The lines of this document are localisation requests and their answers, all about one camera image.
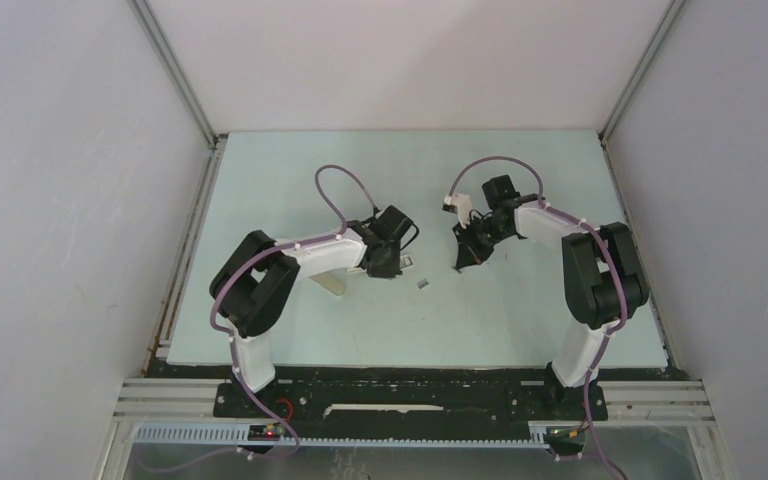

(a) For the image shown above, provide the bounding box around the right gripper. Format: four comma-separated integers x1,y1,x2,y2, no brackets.
453,213,513,268

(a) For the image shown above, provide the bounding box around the olive green stapler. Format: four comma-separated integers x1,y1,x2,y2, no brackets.
310,271,347,297

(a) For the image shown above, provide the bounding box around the staple tray box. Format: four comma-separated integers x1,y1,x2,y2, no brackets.
399,254,416,270

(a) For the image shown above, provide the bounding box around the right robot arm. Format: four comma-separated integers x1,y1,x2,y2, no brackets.
443,175,649,418

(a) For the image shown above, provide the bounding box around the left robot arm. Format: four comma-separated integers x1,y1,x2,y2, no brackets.
209,205,420,417

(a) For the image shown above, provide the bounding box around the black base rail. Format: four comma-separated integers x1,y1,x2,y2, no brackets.
213,366,608,442

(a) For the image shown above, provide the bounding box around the right aluminium frame post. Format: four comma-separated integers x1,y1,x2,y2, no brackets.
599,0,690,146

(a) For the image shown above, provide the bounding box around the aluminium frame post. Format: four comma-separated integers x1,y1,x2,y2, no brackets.
127,0,219,149
599,0,690,146

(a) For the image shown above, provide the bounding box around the left aluminium frame post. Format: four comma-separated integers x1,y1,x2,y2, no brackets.
127,0,219,149

